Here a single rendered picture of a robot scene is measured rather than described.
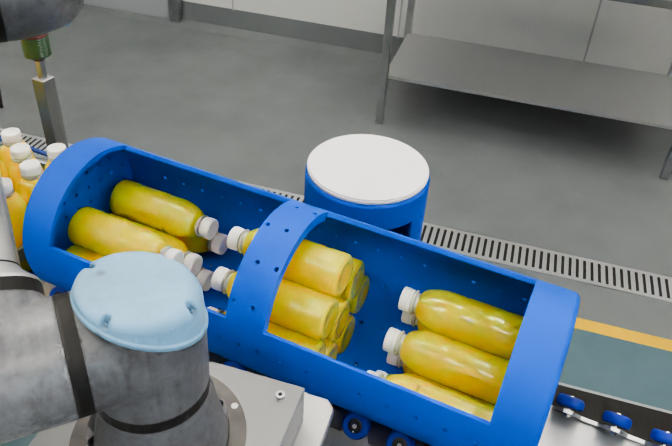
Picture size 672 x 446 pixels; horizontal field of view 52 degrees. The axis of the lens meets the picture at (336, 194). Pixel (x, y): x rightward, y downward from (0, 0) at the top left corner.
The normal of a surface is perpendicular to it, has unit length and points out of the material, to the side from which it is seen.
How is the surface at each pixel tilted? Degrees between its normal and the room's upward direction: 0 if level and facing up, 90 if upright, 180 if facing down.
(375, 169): 0
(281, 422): 1
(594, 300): 0
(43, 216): 55
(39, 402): 77
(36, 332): 12
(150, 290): 8
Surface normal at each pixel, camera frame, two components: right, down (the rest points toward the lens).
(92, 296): 0.18, -0.84
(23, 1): 0.64, 0.43
